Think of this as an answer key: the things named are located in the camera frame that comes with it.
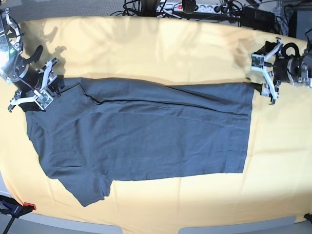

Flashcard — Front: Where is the blue clamp with red pad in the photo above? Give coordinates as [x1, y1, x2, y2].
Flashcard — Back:
[0, 195, 37, 234]

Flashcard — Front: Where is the black power adapter brick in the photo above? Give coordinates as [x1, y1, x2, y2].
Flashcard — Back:
[241, 7, 275, 26]

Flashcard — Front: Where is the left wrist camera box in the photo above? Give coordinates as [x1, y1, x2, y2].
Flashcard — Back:
[252, 54, 265, 69]

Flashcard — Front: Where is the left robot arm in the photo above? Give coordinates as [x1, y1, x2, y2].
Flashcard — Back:
[251, 37, 312, 105]

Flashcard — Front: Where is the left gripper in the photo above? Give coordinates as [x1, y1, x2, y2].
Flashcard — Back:
[247, 37, 296, 105]

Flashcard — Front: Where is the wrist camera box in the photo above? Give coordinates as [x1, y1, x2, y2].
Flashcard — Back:
[35, 89, 54, 111]
[252, 54, 265, 69]

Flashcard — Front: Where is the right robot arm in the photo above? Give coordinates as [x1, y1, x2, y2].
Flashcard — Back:
[0, 8, 63, 112]

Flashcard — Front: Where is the white power strip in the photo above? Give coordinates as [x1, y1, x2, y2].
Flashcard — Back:
[157, 1, 230, 16]

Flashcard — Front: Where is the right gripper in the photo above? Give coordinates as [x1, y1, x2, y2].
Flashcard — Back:
[7, 57, 65, 113]

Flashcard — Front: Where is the black clamp at right edge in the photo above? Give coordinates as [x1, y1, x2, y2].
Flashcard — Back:
[304, 214, 312, 223]

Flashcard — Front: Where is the blue-grey T-shirt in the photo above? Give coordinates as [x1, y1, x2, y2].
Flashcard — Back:
[25, 78, 254, 206]

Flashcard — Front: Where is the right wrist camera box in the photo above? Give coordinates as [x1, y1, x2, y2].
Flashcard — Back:
[35, 89, 54, 111]

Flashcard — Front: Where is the yellow table cloth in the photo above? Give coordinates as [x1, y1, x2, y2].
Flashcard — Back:
[0, 17, 312, 234]

